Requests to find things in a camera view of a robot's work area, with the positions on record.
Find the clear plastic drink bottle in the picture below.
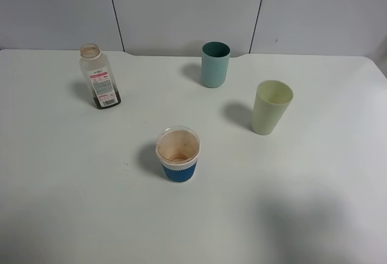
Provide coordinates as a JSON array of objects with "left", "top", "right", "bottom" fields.
[{"left": 79, "top": 43, "right": 121, "bottom": 109}]

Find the clear cup with blue sleeve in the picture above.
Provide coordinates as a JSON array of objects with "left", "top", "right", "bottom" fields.
[{"left": 155, "top": 126, "right": 201, "bottom": 183}]

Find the teal plastic cup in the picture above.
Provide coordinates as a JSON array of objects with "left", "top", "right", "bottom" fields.
[{"left": 201, "top": 42, "right": 230, "bottom": 88}]

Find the pale green plastic cup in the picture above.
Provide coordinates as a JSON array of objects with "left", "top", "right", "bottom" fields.
[{"left": 252, "top": 80, "right": 293, "bottom": 135}]

